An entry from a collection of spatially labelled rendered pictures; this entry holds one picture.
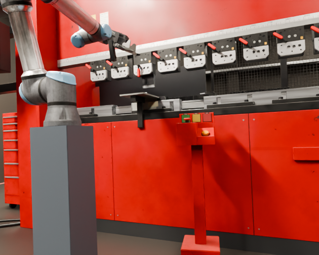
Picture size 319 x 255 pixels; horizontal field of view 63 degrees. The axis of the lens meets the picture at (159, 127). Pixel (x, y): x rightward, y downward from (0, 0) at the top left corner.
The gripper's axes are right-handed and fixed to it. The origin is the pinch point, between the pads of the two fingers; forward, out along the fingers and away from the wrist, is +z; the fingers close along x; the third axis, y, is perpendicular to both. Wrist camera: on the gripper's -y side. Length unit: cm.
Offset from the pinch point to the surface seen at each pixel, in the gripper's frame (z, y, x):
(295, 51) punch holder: 84, 38, 24
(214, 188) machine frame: 74, -57, 14
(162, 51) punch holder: 4.8, 11.0, 46.9
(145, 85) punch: 1, -17, 52
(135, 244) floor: 42, -113, 10
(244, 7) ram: 46, 55, 36
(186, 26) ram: 14, 33, 45
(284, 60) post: 98, 48, 99
